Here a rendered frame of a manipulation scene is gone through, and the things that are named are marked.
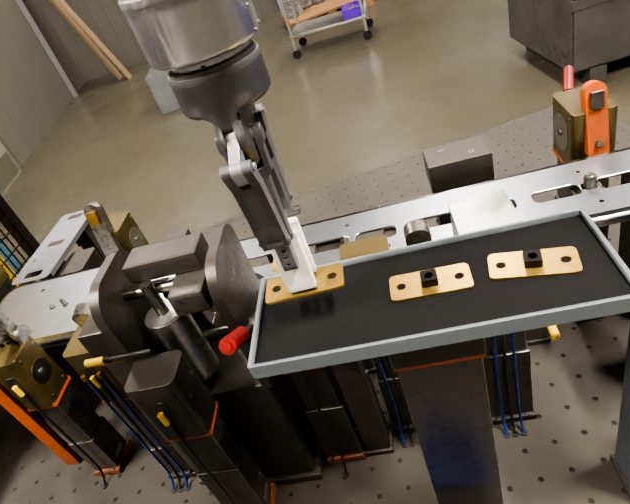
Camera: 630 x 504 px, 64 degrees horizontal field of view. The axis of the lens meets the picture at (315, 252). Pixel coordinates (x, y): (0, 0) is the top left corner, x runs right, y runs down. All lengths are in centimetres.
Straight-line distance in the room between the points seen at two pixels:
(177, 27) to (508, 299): 37
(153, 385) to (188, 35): 46
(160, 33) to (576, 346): 91
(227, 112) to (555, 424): 77
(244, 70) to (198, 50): 4
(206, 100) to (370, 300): 27
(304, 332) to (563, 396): 59
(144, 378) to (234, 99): 43
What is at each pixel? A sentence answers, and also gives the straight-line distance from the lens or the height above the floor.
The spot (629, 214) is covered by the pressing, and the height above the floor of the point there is 100.
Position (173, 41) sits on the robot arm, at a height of 146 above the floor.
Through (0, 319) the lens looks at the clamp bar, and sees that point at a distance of 98.
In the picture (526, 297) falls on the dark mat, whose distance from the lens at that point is 52.
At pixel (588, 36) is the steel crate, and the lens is 356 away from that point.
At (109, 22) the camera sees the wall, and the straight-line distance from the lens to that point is 882.
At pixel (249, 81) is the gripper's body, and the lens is 39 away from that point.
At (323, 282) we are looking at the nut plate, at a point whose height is 120.
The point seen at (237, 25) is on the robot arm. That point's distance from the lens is 38.
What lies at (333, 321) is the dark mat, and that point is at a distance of 53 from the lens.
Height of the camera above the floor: 152
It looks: 36 degrees down
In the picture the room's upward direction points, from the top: 21 degrees counter-clockwise
